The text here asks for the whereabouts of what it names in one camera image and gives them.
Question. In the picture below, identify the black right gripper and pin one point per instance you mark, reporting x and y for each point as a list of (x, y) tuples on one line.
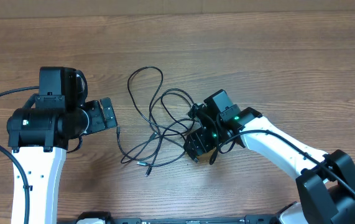
[(199, 142)]

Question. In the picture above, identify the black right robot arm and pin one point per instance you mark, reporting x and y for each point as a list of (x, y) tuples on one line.
[(325, 182)]

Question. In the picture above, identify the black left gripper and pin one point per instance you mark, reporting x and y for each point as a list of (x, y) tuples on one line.
[(99, 122)]

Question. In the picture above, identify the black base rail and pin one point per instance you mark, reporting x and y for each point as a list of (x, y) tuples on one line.
[(247, 219)]

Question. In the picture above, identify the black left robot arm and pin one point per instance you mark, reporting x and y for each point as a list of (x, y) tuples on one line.
[(39, 133)]

